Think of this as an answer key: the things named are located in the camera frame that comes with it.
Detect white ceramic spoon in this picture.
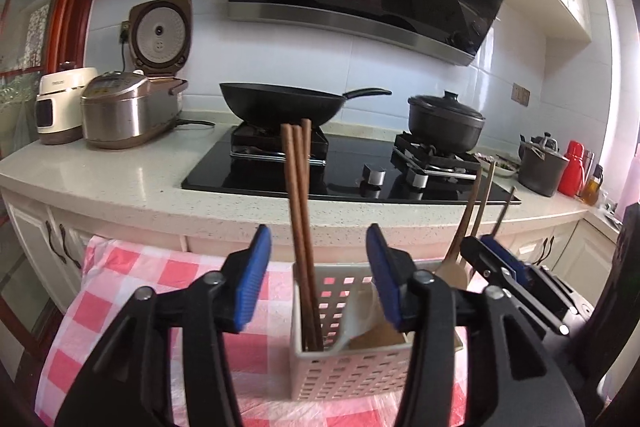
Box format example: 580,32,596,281
329,284,377,354

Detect black glass gas stove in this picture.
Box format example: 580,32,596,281
180,121,522,206

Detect grey lidded stockpot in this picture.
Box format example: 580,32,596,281
517,132,571,198

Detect amber oil bottle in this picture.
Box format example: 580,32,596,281
582,174,601,206

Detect red thermos jug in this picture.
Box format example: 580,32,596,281
557,140,586,197

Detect white lower cabinets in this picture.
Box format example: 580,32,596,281
0,191,622,314

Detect black lidded cooking pot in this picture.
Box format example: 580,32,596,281
407,90,486,153

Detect white plastic utensil basket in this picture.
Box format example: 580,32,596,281
291,256,471,404

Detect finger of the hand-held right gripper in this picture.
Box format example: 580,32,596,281
480,234,582,309
459,236,572,336

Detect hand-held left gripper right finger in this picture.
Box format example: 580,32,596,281
365,222,587,427

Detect small plate of food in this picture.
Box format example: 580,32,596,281
474,151,521,178

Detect red white checked tablecloth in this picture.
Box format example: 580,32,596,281
34,234,472,427

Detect red wooden glass door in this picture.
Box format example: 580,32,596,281
0,0,109,158

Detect speckled stone kitchen counter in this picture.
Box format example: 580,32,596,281
0,111,622,254

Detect black wok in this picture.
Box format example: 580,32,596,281
218,81,393,128

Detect white small kitchen appliance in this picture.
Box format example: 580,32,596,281
34,66,99,146

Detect steel rice cooker open lid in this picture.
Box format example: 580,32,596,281
79,0,194,150

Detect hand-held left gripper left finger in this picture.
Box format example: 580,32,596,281
54,224,274,427

